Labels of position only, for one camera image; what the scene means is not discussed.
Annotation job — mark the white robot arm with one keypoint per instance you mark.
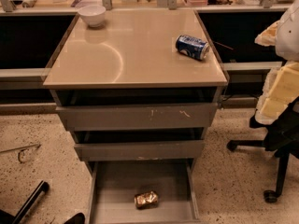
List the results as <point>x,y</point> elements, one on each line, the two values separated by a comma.
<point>282,85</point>

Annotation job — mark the grey top drawer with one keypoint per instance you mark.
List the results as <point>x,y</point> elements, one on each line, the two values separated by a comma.
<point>136,117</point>

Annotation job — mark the grey drawer cabinet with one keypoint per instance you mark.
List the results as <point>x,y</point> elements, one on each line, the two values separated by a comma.
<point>133,60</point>

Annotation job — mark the grey middle drawer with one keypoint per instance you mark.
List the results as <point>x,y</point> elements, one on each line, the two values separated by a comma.
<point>140,151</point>

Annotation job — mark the blue soda can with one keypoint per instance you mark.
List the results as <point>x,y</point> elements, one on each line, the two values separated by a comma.
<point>192,47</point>

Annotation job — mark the grey open bottom drawer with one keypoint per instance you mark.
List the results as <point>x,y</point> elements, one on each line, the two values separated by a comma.
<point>116,183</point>

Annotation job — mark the white ceramic bowl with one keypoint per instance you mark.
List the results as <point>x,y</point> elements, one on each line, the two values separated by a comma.
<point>92,15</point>

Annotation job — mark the black chair base tip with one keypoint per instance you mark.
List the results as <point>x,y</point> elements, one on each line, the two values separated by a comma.
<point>78,218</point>

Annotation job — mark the black office chair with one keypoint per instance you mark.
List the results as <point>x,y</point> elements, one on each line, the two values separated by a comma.
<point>283,138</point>

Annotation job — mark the metal hook on floor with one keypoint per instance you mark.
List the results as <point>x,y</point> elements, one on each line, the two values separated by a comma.
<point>22,152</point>

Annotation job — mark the black chair leg left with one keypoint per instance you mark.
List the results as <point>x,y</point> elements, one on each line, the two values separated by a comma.
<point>7,218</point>

